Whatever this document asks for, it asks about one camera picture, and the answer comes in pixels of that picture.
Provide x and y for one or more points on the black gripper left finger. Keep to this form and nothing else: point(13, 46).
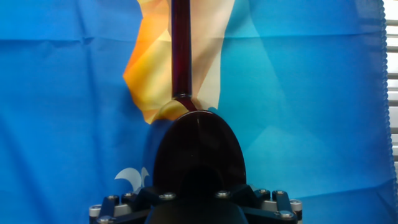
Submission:
point(124, 205)

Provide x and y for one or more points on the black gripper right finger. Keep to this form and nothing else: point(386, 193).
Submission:
point(273, 208)

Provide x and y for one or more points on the blue cloth with orange print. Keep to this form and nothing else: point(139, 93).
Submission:
point(62, 109)

